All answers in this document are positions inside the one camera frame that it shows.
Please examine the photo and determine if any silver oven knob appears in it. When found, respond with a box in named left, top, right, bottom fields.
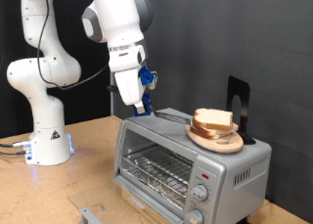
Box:
left=186, top=207, right=205, bottom=224
left=191, top=184, right=209, bottom=202

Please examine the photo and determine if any wooden box under oven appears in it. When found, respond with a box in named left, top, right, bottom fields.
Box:
left=120, top=185, right=164, bottom=224

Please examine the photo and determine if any silver toaster oven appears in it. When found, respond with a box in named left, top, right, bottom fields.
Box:
left=112, top=108, right=273, bottom=224

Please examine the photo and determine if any wire oven rack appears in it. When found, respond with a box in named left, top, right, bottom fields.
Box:
left=121, top=145, right=194, bottom=205

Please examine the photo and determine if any round wooden board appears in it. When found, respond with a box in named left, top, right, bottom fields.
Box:
left=185, top=120, right=245, bottom=154

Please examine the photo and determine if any thick white bread slice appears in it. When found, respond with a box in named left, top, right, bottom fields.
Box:
left=192, top=108, right=235, bottom=131

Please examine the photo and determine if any black metal bookend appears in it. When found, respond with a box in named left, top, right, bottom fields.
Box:
left=225, top=75, right=257, bottom=146

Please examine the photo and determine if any spatula with blue grip block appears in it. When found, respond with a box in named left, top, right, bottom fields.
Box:
left=107, top=85, right=194, bottom=126

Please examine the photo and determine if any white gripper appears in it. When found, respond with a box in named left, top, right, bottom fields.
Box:
left=113, top=67, right=147, bottom=115

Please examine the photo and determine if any thin metal pin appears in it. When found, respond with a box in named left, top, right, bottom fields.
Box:
left=226, top=115, right=234, bottom=144

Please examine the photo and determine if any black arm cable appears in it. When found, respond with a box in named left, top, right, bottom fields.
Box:
left=36, top=0, right=111, bottom=91

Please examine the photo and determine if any vertical metal pole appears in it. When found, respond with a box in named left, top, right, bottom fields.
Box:
left=109, top=70, right=116, bottom=116

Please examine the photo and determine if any glass oven door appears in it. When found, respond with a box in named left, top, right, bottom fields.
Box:
left=67, top=176, right=179, bottom=224

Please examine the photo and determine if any black base cable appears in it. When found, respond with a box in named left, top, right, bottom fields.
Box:
left=0, top=150, right=27, bottom=157
left=0, top=139, right=32, bottom=149

